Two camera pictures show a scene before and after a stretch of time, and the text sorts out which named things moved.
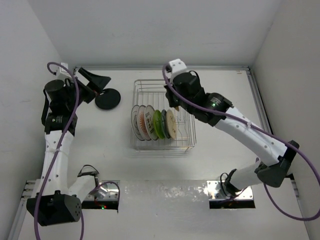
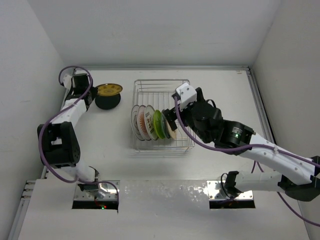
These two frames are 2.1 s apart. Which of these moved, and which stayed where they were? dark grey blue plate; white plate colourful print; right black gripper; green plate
Moved: right black gripper
Stayed: white plate colourful print; dark grey blue plate; green plate
